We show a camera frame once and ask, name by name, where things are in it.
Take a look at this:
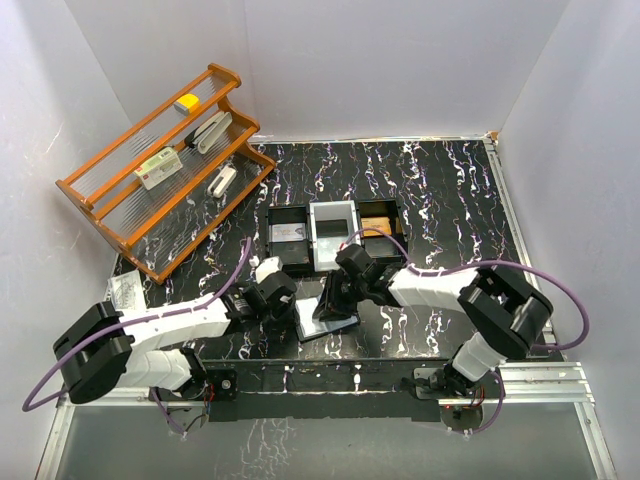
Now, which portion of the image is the black tray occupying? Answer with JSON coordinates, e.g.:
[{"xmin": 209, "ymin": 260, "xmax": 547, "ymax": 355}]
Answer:
[
  {"xmin": 356, "ymin": 199, "xmax": 408, "ymax": 264},
  {"xmin": 265, "ymin": 205, "xmax": 314, "ymax": 278}
]

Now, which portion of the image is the orange wooden shelf rack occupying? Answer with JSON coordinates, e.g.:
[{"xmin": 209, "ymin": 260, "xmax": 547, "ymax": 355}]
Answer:
[{"xmin": 56, "ymin": 64, "xmax": 276, "ymax": 284}]

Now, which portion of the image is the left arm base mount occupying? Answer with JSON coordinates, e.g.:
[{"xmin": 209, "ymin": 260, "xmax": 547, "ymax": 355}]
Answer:
[{"xmin": 148, "ymin": 367, "xmax": 239, "ymax": 441}]

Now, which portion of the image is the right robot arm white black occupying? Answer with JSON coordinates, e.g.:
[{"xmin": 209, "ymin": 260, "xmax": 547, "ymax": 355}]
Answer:
[{"xmin": 312, "ymin": 244, "xmax": 553, "ymax": 397}]

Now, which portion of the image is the left black tray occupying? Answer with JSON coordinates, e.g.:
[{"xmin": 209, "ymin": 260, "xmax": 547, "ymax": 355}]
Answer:
[{"xmin": 265, "ymin": 205, "xmax": 314, "ymax": 278}]

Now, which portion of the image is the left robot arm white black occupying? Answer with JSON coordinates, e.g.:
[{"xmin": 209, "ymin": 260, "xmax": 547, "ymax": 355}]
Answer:
[{"xmin": 54, "ymin": 271, "xmax": 297, "ymax": 404}]

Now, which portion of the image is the yellow white small box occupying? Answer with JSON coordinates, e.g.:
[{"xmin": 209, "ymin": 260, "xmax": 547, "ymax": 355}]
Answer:
[{"xmin": 173, "ymin": 93, "xmax": 200, "ymax": 116}]

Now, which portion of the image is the orange card in right tray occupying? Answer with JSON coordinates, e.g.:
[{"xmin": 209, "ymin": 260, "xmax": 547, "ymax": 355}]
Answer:
[{"xmin": 361, "ymin": 217, "xmax": 393, "ymax": 237}]

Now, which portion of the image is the small white stapler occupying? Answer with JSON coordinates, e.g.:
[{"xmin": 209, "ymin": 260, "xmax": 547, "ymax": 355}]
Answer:
[{"xmin": 206, "ymin": 166, "xmax": 237, "ymax": 199}]

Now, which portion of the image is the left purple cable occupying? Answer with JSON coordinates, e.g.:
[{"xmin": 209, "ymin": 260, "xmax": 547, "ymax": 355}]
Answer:
[{"xmin": 21, "ymin": 236, "xmax": 254, "ymax": 413}]

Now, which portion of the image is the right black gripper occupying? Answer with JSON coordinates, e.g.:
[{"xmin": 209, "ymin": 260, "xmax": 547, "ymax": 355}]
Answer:
[{"xmin": 314, "ymin": 269, "xmax": 368, "ymax": 320}]

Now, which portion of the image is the silver card in left tray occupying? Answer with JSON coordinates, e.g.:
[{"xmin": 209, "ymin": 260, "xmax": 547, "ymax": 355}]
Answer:
[{"xmin": 269, "ymin": 223, "xmax": 307, "ymax": 243}]

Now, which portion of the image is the white printed paper sheet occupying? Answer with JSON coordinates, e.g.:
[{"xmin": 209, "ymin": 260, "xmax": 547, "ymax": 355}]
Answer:
[{"xmin": 107, "ymin": 270, "xmax": 146, "ymax": 310}]

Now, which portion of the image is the white middle tray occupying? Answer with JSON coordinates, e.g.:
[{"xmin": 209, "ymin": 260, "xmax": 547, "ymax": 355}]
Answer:
[{"xmin": 309, "ymin": 201, "xmax": 359, "ymax": 272}]

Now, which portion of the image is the white green card box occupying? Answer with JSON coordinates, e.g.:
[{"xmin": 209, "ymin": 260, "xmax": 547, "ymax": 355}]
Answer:
[{"xmin": 134, "ymin": 146, "xmax": 183, "ymax": 190}]

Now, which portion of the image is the black leather card holder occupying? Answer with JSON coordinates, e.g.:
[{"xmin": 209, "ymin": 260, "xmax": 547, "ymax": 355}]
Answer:
[{"xmin": 295, "ymin": 297, "xmax": 360, "ymax": 343}]

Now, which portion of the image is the aluminium frame rail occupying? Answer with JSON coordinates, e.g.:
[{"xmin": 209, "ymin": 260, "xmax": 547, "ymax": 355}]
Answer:
[{"xmin": 37, "ymin": 359, "xmax": 616, "ymax": 479}]

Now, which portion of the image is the right black tray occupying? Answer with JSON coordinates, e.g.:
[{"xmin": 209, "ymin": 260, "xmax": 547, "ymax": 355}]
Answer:
[{"xmin": 356, "ymin": 199, "xmax": 408, "ymax": 264}]

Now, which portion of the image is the white black stapler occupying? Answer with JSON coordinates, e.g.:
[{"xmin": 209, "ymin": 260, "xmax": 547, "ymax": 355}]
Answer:
[{"xmin": 184, "ymin": 111, "xmax": 233, "ymax": 154}]

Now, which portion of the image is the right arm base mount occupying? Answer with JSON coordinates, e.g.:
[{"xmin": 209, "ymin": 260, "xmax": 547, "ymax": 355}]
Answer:
[{"xmin": 403, "ymin": 365, "xmax": 506, "ymax": 440}]

